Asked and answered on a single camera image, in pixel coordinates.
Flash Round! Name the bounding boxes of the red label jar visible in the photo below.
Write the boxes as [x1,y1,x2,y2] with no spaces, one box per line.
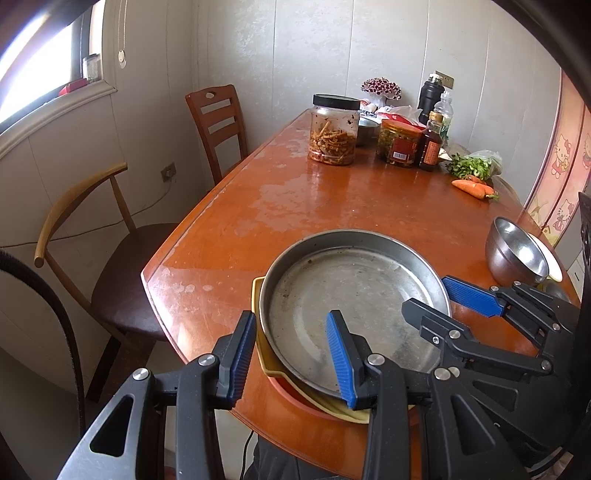
[376,119,423,167]

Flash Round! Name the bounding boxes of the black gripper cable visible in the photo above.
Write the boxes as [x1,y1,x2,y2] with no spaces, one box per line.
[0,249,88,437]

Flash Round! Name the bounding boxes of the leafy greens in bag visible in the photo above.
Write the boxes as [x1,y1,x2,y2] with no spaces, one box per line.
[445,150,503,181]

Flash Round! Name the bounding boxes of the pink cartoon curtain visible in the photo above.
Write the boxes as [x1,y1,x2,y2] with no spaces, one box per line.
[522,69,591,250]

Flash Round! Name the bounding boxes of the yellow bowl white inside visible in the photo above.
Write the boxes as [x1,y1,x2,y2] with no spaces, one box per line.
[526,233,565,283]

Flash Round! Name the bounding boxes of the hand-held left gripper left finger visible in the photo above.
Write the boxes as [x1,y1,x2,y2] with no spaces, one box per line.
[55,310,257,480]

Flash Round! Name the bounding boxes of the dark sauce bottle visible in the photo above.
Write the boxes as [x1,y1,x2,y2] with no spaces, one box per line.
[419,111,445,172]

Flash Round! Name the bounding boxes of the curved-back wooden chair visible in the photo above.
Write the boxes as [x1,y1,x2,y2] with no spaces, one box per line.
[34,161,183,402]

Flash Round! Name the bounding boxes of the glass jar on sill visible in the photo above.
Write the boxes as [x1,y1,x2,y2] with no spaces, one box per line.
[82,54,101,84]

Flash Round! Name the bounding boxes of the window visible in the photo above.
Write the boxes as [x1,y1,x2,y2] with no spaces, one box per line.
[0,0,105,134]

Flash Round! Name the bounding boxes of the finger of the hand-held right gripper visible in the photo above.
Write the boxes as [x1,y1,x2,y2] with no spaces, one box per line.
[401,298,555,377]
[441,275,580,356]

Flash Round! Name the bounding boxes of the red apple-shaped plate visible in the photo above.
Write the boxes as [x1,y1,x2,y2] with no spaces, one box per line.
[270,374,370,423]

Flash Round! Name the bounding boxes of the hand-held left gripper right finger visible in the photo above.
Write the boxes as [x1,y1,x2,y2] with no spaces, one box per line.
[326,310,529,480]

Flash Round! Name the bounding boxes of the clear plastic bottle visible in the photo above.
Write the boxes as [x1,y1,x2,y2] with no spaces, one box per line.
[433,90,455,144]

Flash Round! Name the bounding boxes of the thin wall wire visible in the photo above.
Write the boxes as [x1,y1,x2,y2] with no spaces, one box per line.
[0,178,174,247]

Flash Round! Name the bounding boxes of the yellow shell-shaped plate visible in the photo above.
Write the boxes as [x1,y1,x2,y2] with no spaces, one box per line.
[250,275,372,424]

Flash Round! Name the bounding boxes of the large carrot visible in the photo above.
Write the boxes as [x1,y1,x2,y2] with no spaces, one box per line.
[451,179,500,201]

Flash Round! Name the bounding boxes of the plastic pickle jar black lid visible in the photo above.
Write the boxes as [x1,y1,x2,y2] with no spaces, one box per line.
[308,93,361,167]

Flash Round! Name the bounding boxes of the round metal pan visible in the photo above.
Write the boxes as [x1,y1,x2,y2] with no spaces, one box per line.
[259,229,452,400]

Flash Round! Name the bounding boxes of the flower ornament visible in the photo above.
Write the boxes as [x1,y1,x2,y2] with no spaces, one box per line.
[360,77,403,100]

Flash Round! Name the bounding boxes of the white red plastic bag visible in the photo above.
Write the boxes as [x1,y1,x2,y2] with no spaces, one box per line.
[367,104,428,126]

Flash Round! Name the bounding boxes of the small steel bowl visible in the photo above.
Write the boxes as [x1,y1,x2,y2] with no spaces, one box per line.
[356,115,384,147]

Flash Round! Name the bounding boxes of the white blind cord pull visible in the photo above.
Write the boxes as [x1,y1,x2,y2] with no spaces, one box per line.
[116,0,127,69]

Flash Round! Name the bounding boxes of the black thermos bottle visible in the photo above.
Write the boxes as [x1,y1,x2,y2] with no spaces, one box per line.
[418,73,446,125]

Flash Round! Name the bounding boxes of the wooden slat-back chair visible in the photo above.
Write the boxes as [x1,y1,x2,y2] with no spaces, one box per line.
[185,84,249,185]

